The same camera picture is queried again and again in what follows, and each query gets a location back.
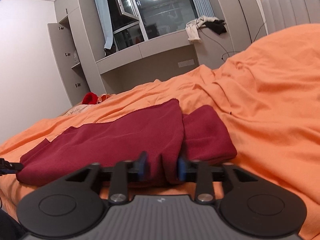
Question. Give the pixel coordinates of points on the orange duvet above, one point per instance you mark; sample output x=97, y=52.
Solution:
x=262, y=105

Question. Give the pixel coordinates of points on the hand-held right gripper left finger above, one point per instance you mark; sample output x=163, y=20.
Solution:
x=143, y=166

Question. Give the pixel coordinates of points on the white cloth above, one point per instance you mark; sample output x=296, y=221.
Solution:
x=193, y=31

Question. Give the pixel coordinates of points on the white wall outlet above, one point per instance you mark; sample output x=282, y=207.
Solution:
x=186, y=63

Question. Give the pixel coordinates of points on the dark red sweater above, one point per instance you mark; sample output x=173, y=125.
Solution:
x=120, y=142

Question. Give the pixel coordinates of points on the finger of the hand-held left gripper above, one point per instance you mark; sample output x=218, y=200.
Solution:
x=10, y=166

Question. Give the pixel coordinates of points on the grey cabinet with open door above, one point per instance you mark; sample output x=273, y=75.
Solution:
x=65, y=62

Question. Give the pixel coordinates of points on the black cloth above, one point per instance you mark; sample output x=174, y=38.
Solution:
x=217, y=27

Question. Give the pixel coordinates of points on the grey window sill cabinet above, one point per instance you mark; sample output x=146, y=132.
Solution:
x=140, y=55

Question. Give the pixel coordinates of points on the pale patterned pillow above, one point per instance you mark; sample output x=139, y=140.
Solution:
x=78, y=110

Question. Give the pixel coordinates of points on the grey tall wardrobe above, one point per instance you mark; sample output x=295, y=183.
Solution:
x=232, y=12

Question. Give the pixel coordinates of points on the grey padded headboard wooden trim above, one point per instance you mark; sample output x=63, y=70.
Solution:
x=292, y=5

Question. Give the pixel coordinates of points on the dark object on sill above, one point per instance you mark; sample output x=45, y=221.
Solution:
x=110, y=51

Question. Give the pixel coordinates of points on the window with open sash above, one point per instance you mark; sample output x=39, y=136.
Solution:
x=155, y=12

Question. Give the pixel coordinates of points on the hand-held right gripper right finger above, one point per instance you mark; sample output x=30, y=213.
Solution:
x=182, y=169

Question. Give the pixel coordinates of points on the light blue curtain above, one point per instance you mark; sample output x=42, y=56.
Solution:
x=102, y=17

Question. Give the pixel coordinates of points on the red plush item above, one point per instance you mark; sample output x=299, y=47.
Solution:
x=90, y=98

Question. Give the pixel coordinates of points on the small orange cloth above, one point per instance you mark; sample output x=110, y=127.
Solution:
x=106, y=97

